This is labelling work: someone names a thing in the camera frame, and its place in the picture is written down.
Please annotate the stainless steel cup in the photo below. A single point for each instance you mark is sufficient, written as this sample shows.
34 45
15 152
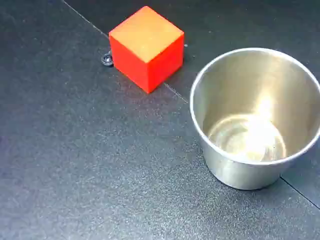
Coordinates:
225 172

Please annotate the red cube block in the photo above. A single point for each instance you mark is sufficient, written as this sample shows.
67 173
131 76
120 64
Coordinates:
147 50

